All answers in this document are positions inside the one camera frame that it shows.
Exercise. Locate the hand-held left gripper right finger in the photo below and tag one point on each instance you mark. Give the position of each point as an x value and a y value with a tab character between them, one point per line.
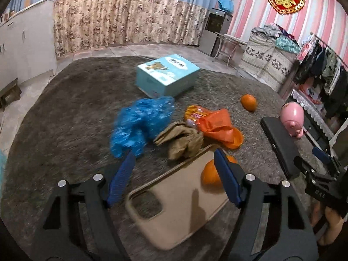
227	176

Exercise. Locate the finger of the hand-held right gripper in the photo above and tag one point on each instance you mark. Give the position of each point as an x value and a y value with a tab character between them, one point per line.
303	165
322	155

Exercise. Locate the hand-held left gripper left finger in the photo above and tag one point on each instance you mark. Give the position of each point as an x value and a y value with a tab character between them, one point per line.
122	179

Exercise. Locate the blue plastic bag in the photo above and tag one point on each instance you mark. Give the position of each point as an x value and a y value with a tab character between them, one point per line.
138	125

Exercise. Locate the brown cloth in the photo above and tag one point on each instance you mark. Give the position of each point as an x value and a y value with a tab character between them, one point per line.
179	141

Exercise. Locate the light blue plastic basket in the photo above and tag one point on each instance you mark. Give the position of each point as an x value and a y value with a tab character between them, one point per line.
2	168

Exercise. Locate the person's right hand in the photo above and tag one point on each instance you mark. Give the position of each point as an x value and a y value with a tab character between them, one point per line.
334	223

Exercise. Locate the large orange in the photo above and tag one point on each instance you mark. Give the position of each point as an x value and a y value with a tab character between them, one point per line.
210	175

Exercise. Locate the black flat case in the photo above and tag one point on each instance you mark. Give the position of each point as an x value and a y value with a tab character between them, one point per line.
282	146

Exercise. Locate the cabinet with lace cloth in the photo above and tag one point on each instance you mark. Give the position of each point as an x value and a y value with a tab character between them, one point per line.
318	117

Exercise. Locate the pink piggy bank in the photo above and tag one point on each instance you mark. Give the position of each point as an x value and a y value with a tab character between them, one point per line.
292	117

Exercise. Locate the orange plastic bag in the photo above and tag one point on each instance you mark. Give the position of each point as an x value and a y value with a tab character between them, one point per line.
217	125

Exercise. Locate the beige tray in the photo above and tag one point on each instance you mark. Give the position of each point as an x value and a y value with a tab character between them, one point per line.
179	212

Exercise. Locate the grey shaggy rug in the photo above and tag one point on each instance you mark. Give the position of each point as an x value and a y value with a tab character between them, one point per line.
68	130

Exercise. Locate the small orange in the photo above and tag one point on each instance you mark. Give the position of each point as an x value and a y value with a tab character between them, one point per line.
248	102

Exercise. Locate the row of hanging clothes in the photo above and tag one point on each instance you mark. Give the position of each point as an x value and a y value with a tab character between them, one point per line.
329	73

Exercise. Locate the pink hanging bag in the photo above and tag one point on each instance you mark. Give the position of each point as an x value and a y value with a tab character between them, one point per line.
304	51

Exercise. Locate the patterned grey cloth cover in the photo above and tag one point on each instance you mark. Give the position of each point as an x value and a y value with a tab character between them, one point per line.
266	57

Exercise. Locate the teal cardboard box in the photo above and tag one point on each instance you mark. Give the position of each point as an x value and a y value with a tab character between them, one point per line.
165	73

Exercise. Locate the pile of clothes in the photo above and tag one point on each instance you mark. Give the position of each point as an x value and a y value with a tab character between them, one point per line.
280	39

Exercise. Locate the small folding table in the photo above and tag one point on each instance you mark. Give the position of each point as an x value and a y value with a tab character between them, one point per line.
231	39

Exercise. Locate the small wooden stool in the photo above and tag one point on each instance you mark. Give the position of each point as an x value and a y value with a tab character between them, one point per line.
9	92

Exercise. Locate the grey water dispenser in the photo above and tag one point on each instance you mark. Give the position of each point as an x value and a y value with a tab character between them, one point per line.
214	30

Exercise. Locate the blue floral curtain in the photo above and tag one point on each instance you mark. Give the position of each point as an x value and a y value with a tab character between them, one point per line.
168	16
92	19

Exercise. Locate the white cabinet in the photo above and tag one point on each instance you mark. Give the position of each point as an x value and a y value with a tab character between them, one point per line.
24	46

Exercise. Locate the blue cloth cover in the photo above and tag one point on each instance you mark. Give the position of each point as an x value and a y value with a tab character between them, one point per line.
225	5

